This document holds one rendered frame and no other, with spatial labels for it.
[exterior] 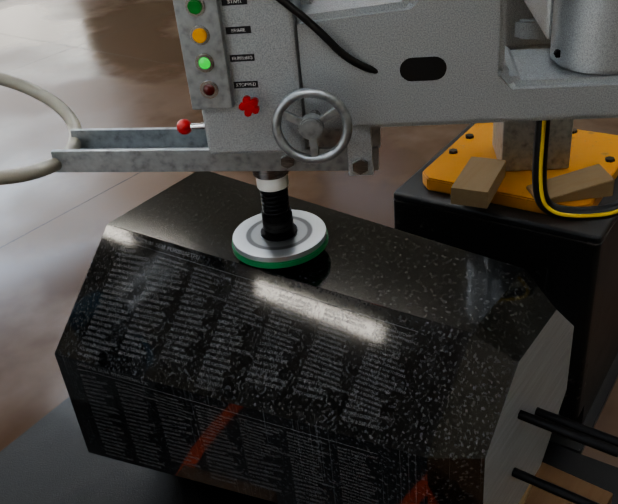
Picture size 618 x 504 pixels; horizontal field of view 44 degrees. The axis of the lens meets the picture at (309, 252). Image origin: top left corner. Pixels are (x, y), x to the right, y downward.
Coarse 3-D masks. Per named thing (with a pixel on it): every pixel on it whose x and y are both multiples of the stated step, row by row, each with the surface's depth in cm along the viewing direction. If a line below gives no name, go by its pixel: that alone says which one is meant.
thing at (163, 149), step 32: (96, 128) 170; (128, 128) 168; (160, 128) 167; (64, 160) 161; (96, 160) 160; (128, 160) 159; (160, 160) 159; (192, 160) 158; (224, 160) 157; (256, 160) 156; (288, 160) 154
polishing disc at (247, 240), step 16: (240, 224) 177; (256, 224) 176; (304, 224) 174; (320, 224) 173; (240, 240) 170; (256, 240) 170; (288, 240) 169; (304, 240) 168; (320, 240) 167; (256, 256) 164; (272, 256) 163; (288, 256) 163
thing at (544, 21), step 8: (528, 0) 168; (536, 0) 158; (544, 0) 150; (552, 0) 147; (536, 8) 159; (544, 8) 151; (552, 8) 147; (536, 16) 159; (544, 16) 151; (552, 16) 148; (544, 24) 151; (544, 32) 152
